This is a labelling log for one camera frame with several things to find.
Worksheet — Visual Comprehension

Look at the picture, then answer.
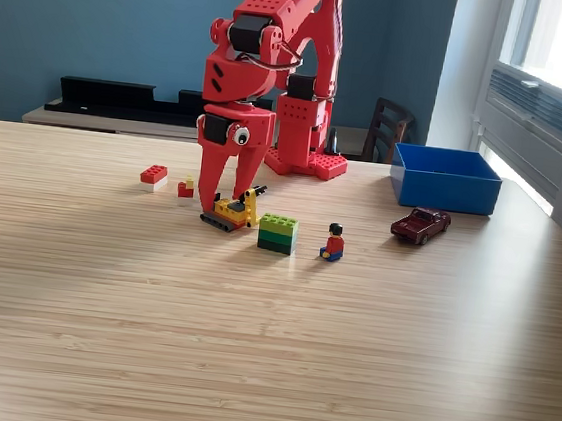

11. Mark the black table clamp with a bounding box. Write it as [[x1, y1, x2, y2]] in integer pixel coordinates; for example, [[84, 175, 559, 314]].
[[323, 127, 344, 157]]

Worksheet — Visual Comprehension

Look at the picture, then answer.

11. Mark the red white lego brick stack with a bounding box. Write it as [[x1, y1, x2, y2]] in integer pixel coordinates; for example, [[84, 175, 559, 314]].
[[137, 163, 170, 195]]

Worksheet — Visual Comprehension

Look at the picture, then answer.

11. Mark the pale wooden sideboard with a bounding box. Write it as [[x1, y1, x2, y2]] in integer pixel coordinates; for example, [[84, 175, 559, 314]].
[[20, 92, 386, 165]]

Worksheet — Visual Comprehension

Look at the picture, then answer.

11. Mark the yellow toy digger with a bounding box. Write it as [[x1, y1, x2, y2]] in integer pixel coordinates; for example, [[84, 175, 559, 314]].
[[198, 178, 268, 238]]

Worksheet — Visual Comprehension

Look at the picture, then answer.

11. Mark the grey window vent unit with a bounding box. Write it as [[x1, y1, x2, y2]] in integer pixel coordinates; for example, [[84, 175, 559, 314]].
[[468, 60, 562, 204]]

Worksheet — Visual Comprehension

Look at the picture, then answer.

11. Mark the dark red toy car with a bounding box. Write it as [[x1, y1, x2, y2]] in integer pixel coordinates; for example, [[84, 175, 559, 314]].
[[388, 204, 454, 249]]

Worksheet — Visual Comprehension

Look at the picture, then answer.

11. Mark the black shelf unit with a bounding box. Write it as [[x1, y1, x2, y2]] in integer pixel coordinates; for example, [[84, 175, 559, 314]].
[[43, 73, 276, 138]]

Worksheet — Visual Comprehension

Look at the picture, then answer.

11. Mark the blue plastic bin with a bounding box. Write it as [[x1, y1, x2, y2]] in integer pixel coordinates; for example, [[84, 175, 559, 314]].
[[386, 141, 506, 218]]

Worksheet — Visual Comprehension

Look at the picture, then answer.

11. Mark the green lego brick stack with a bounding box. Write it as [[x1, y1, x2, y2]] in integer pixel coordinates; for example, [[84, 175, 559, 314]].
[[255, 211, 300, 257]]

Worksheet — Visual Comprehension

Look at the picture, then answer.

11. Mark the dark wooden chair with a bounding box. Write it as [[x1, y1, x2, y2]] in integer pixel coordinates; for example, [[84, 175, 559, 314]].
[[360, 95, 419, 168]]

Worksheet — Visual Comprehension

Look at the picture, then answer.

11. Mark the small red yellow lego piece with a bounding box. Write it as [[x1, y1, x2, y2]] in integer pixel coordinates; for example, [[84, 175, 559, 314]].
[[175, 172, 197, 208]]

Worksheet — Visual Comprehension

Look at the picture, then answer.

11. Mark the toy figure red shirt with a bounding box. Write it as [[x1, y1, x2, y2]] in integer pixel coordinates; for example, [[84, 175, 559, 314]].
[[318, 220, 349, 264]]

